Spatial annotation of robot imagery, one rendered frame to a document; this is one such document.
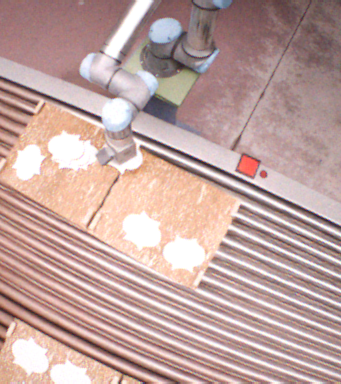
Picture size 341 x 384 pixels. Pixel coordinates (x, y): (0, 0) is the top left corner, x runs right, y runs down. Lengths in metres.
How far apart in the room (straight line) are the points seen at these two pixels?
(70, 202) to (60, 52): 1.64
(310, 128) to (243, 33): 0.83
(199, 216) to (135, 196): 0.23
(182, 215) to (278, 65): 1.75
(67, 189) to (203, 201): 0.47
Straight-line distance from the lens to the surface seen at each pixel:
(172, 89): 1.68
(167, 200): 1.47
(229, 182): 1.53
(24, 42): 3.10
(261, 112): 2.74
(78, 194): 1.49
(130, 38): 1.19
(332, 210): 1.63
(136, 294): 1.43
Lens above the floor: 2.35
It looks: 73 degrees down
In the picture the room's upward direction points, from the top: 9 degrees clockwise
